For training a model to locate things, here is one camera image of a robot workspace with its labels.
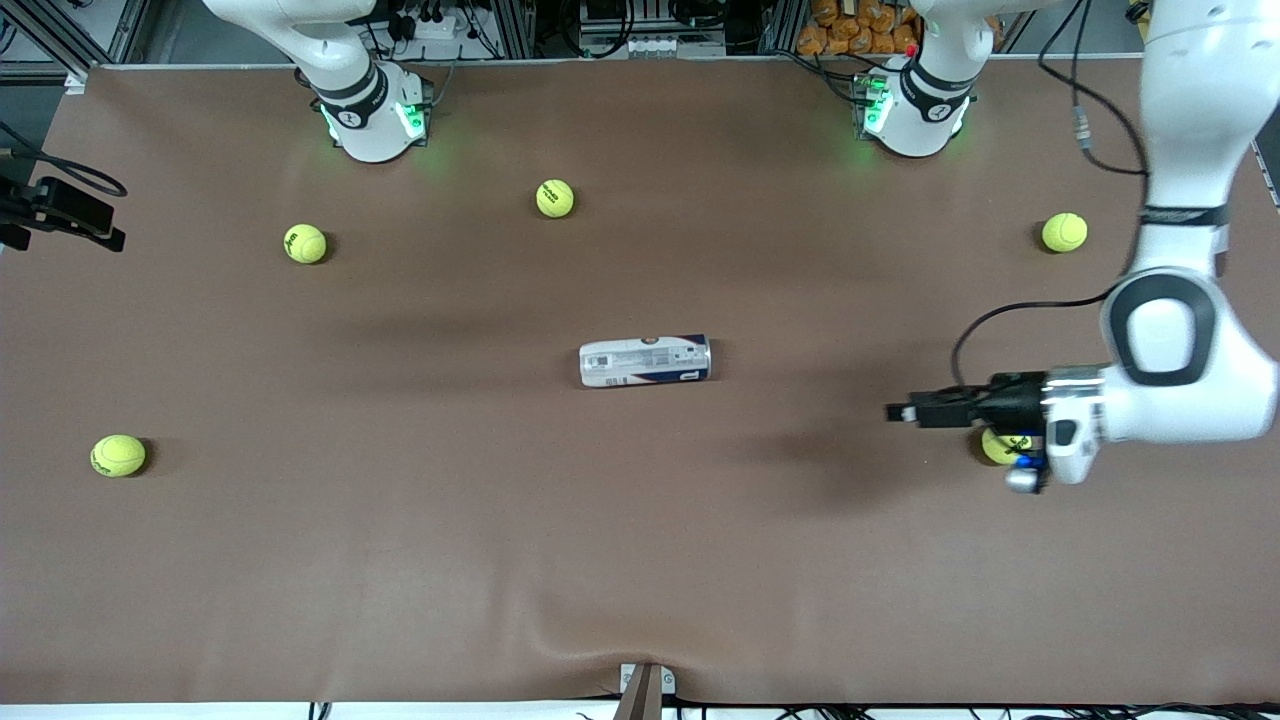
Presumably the white blue tennis ball can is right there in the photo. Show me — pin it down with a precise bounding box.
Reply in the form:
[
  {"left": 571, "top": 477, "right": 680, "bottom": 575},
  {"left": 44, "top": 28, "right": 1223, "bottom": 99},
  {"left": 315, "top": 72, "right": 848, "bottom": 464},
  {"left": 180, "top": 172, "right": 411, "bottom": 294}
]
[{"left": 578, "top": 334, "right": 713, "bottom": 390}]

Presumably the brown table cover mat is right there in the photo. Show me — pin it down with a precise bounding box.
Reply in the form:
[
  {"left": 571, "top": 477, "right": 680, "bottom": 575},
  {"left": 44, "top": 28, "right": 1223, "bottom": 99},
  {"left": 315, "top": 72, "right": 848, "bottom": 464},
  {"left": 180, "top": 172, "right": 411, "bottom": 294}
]
[{"left": 0, "top": 55, "right": 1280, "bottom": 706}]

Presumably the orange packaged items pile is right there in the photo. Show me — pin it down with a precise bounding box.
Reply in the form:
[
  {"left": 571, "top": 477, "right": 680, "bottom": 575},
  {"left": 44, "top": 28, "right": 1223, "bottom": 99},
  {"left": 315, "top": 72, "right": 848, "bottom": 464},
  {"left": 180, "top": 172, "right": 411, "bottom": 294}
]
[{"left": 797, "top": 0, "right": 921, "bottom": 57}]

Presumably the white power strip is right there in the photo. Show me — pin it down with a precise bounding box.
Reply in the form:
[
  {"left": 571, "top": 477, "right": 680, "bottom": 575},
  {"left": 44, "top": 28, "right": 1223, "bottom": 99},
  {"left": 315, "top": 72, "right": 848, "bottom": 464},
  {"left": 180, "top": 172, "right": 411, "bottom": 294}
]
[{"left": 393, "top": 8, "right": 463, "bottom": 41}]

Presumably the grey electronics box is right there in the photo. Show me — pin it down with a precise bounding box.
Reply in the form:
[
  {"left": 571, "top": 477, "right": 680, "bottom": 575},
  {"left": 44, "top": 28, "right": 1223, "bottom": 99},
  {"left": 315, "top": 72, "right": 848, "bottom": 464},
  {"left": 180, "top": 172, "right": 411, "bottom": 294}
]
[{"left": 578, "top": 0, "right": 729, "bottom": 58}]

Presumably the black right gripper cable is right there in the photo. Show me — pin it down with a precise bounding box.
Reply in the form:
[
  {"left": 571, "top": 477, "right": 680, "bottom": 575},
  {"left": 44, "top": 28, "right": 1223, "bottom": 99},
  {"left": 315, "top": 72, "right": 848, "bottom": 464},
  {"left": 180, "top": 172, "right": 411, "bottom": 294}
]
[{"left": 0, "top": 120, "right": 129, "bottom": 199}]

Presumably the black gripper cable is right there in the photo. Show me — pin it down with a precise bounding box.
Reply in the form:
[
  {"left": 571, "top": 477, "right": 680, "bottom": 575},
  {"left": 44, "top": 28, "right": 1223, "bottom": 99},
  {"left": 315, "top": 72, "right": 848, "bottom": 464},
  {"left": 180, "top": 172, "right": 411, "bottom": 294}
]
[
  {"left": 950, "top": 0, "right": 1153, "bottom": 393},
  {"left": 0, "top": 120, "right": 129, "bottom": 199}
]

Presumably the aluminium frame rail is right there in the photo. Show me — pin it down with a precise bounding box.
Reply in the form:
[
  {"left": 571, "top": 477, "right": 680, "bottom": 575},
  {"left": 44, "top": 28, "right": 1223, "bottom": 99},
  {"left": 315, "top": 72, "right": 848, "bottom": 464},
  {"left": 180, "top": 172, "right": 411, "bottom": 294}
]
[
  {"left": 0, "top": 0, "right": 151, "bottom": 96},
  {"left": 1250, "top": 138, "right": 1280, "bottom": 209}
]

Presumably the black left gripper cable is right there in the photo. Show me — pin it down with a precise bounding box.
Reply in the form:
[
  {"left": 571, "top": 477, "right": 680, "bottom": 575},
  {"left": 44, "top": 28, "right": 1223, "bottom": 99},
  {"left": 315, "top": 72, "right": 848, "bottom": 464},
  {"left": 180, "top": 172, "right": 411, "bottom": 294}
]
[{"left": 950, "top": 0, "right": 1153, "bottom": 393}]

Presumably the grey metal mount bracket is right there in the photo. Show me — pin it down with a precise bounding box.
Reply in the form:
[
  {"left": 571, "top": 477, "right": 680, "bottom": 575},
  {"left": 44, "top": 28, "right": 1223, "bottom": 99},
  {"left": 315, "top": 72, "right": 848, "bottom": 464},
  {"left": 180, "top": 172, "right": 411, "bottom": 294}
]
[{"left": 618, "top": 662, "right": 677, "bottom": 720}]

